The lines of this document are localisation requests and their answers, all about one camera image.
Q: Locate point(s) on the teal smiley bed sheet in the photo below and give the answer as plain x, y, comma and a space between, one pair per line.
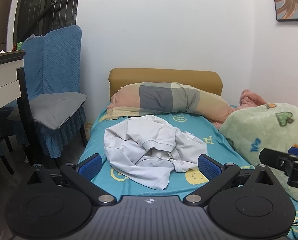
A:
99, 142

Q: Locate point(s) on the pink fleece blanket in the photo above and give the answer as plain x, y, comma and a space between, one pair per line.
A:
251, 100

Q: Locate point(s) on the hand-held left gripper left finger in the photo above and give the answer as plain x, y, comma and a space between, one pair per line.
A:
90, 166

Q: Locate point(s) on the green printed fleece blanket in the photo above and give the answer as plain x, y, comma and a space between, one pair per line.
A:
254, 130

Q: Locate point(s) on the white table with black legs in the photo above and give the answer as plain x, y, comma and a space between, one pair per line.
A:
3, 87

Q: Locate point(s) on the white t-shirt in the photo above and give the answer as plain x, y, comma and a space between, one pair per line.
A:
139, 142

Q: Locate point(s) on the grey seat cushion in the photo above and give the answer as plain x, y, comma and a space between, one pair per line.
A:
51, 107

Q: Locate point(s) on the patchwork pillow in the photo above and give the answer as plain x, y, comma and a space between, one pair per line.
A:
161, 98

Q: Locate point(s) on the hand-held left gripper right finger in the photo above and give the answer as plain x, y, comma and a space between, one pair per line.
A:
209, 167

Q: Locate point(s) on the mustard headboard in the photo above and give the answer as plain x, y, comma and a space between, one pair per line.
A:
164, 76

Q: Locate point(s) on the beige shoe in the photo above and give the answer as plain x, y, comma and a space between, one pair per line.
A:
88, 130

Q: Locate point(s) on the dark window with grille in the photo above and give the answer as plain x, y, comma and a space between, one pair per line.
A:
38, 7

